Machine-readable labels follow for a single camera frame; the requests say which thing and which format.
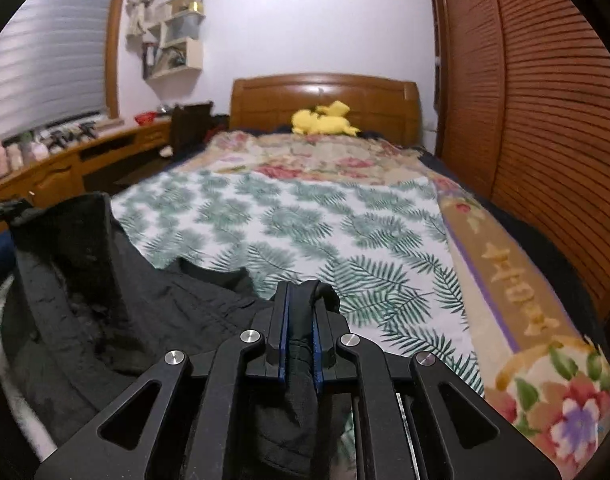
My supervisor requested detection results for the dark wooden chair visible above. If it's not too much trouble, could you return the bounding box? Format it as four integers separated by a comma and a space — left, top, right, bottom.
171, 101, 216, 162

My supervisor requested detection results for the white wall shelf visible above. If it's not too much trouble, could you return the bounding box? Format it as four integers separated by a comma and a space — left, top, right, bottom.
142, 0, 206, 81

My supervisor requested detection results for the dark blue bed sheet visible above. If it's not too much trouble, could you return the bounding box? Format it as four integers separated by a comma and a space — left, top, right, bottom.
419, 146, 610, 322

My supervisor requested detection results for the yellow plush toy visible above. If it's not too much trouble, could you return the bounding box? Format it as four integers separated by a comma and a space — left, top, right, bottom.
291, 101, 362, 137

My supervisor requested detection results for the grey window blind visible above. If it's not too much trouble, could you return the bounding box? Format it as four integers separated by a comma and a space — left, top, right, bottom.
0, 0, 126, 147

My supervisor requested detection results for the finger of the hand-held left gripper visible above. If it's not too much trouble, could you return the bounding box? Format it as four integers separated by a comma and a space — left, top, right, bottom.
0, 199, 34, 224

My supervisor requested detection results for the bed with floral blankets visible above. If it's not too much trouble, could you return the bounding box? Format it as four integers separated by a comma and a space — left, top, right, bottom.
185, 130, 610, 442

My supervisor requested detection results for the black zip jacket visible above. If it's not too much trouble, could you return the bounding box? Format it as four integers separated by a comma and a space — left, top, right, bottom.
0, 192, 356, 480

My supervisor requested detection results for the tied beige curtain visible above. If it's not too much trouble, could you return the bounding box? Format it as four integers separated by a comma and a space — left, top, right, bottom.
126, 0, 158, 52

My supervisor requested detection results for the wooden louvered wardrobe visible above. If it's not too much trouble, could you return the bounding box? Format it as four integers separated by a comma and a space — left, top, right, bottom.
429, 0, 610, 322

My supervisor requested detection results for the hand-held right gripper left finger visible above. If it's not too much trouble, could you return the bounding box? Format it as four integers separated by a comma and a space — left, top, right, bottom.
35, 282, 292, 480

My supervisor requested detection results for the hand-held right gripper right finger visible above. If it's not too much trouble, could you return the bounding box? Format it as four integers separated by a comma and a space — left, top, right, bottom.
311, 294, 576, 480

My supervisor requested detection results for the wooden bed headboard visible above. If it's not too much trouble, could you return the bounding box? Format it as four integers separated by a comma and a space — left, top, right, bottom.
230, 74, 422, 149

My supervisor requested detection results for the wooden desk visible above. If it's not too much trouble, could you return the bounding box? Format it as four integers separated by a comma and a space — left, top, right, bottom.
0, 117, 174, 212

